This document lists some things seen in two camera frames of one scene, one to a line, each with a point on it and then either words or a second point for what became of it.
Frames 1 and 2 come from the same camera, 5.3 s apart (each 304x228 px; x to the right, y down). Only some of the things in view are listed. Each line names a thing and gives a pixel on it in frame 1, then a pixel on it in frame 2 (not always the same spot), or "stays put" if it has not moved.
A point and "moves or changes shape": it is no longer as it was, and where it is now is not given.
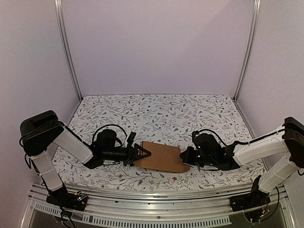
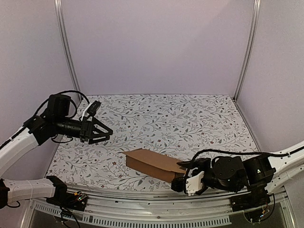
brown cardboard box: [163, 157] moves or changes shape
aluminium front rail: [157, 205] stays put
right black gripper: [193, 156] -> [179, 183]
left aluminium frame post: [64, 42] stays put
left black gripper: [131, 154] -> [87, 129]
